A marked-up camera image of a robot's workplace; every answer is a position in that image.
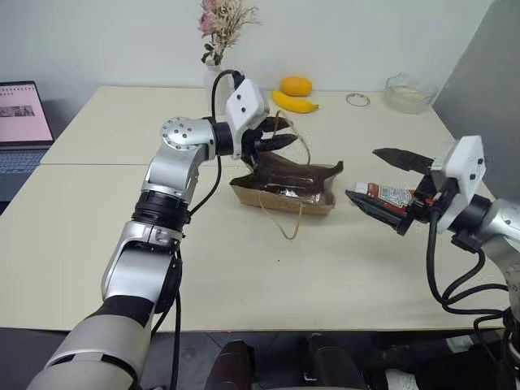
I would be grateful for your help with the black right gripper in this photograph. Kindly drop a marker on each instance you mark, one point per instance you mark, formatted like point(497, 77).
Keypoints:
point(426, 191)

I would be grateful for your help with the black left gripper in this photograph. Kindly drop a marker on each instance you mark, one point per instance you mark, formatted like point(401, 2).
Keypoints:
point(251, 142)

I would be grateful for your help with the red and white sauce packet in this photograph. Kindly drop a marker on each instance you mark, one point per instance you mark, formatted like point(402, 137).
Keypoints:
point(390, 195)

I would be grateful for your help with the brown paper bag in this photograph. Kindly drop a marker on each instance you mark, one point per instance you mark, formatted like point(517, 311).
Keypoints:
point(292, 170)

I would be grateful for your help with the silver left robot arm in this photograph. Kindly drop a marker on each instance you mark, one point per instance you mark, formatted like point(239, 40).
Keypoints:
point(178, 170)

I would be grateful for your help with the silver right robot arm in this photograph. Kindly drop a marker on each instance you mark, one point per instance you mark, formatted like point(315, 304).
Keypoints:
point(503, 221)

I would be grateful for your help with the yellow banana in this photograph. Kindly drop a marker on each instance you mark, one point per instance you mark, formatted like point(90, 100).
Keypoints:
point(294, 103)

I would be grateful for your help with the orange mango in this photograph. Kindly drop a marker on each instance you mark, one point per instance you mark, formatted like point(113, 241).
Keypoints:
point(296, 85)

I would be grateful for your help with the white ceramic vase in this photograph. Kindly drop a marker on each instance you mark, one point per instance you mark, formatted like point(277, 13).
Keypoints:
point(208, 89)

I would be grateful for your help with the clear glass bowl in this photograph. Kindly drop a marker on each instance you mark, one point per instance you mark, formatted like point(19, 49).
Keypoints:
point(410, 95)

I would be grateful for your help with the dried pink flower bouquet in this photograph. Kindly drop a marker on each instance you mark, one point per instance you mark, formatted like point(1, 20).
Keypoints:
point(225, 24)

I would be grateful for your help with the grey partition panel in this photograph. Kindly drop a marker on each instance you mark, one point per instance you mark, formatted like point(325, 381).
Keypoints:
point(487, 81)

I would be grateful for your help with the dark rounded shape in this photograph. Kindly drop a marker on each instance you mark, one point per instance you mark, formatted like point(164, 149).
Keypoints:
point(231, 365)

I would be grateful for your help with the open laptop computer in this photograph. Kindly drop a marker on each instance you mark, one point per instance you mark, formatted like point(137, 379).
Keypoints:
point(20, 118)

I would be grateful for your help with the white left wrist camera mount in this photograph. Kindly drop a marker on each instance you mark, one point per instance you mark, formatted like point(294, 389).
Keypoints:
point(243, 101)

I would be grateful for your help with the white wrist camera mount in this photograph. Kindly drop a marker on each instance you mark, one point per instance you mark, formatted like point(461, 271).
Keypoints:
point(467, 162)
point(243, 101)

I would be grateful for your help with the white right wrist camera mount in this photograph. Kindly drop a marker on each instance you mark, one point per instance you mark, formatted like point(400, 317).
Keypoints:
point(467, 162)

